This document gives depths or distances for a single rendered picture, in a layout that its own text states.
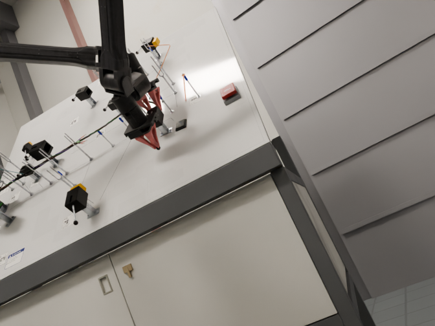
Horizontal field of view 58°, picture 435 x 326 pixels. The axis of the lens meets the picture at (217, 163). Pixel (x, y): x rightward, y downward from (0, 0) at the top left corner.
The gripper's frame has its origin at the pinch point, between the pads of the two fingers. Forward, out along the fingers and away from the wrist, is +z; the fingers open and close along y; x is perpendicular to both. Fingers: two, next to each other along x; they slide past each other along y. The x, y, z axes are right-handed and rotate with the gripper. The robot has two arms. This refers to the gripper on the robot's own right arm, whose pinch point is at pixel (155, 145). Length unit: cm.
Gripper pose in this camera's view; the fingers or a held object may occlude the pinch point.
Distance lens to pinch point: 125.7
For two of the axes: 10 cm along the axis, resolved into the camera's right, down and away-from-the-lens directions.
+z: 4.7, 7.3, 5.0
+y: -8.8, 3.3, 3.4
